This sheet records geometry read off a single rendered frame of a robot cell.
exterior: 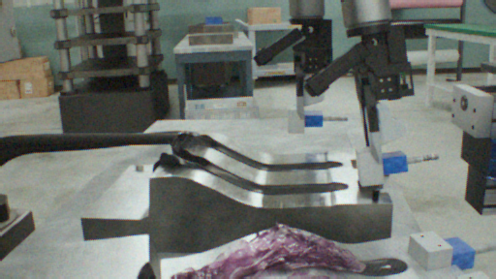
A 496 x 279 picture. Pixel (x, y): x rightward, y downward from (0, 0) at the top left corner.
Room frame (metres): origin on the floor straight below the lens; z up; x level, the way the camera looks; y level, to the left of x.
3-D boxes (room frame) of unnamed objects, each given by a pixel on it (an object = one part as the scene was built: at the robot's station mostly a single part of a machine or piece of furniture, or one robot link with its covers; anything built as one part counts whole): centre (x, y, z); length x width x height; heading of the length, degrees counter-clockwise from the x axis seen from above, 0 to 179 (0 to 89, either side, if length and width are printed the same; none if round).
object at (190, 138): (0.79, 0.01, 0.92); 0.35 x 0.16 x 0.09; 84
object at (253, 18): (6.68, -0.25, 0.94); 0.41 x 0.33 x 0.29; 100
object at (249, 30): (6.67, -0.41, 0.47); 1.10 x 0.52 x 0.94; 101
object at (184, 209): (0.80, 0.02, 0.87); 0.50 x 0.26 x 0.14; 84
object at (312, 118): (1.02, -0.15, 0.93); 0.13 x 0.05 x 0.05; 84
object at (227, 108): (3.92, 0.24, 0.28); 0.61 x 0.41 x 0.15; 93
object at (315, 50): (1.02, -0.14, 1.09); 0.09 x 0.08 x 0.12; 84
